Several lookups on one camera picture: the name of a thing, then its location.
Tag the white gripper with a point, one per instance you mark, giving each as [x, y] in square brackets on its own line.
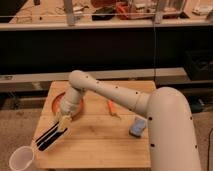
[69, 105]

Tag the white ceramic cup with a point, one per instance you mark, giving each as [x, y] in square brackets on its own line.
[22, 159]

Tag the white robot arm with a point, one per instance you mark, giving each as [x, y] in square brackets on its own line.
[172, 137]

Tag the orange ceramic bowl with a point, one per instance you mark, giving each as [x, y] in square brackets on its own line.
[56, 105]

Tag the wooden table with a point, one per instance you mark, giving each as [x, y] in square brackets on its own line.
[96, 139]

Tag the blue sponge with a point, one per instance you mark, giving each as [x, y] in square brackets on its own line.
[137, 128]

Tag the black box on shelf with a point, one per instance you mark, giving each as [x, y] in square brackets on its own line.
[199, 64]

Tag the orange handled screwdriver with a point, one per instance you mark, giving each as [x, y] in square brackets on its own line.
[112, 109]

